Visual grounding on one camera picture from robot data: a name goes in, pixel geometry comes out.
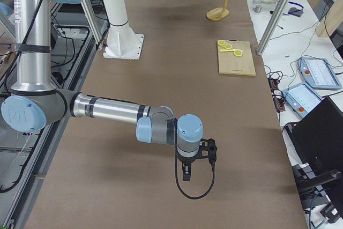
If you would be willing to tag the far teach pendant tablet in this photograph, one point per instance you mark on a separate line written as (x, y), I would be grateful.
(318, 74)

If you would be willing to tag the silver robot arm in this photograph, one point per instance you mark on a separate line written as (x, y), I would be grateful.
(35, 102)

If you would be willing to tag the lemon slice front left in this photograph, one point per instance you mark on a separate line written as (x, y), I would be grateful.
(238, 53)

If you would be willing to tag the teach pendant tablet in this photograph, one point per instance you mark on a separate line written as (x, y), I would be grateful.
(302, 98)
(318, 74)

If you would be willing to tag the black computer monitor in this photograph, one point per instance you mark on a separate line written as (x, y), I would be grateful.
(317, 138)

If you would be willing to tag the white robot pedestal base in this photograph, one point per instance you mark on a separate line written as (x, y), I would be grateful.
(122, 41)

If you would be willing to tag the wooden cup storage rack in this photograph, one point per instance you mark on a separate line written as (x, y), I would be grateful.
(218, 14)

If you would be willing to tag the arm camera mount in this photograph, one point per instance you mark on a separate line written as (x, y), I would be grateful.
(208, 150)

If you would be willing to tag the lemon slice top right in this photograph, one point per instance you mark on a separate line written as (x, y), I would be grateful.
(222, 43)

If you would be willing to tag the small metal weight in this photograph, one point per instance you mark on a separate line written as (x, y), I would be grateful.
(258, 8)

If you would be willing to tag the aluminium frame post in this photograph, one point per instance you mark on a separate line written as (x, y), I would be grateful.
(278, 11)

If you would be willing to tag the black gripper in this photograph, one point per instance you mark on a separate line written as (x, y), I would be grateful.
(186, 160)

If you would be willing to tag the near teach pendant tablet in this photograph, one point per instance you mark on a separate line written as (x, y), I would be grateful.
(302, 98)

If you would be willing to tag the lemon slice lower stack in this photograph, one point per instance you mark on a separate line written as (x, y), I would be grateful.
(228, 46)

